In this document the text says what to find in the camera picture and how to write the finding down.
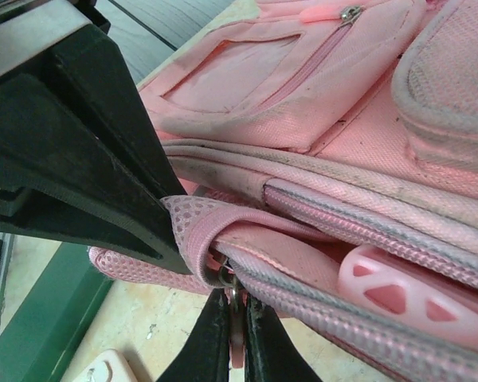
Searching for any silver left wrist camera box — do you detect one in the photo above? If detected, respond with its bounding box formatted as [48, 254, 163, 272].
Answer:
[0, 0, 91, 87]

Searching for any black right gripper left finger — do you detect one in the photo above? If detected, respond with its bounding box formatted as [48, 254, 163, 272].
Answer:
[155, 288, 232, 382]

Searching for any green pencil case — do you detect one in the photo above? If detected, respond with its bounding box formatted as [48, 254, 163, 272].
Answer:
[0, 238, 115, 382]

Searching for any pink student backpack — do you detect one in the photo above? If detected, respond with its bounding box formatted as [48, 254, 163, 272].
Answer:
[87, 0, 478, 382]

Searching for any pink calculator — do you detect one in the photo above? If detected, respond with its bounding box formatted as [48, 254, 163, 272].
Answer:
[57, 349, 139, 382]

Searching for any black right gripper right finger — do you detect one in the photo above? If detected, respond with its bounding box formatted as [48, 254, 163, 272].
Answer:
[243, 294, 324, 382]

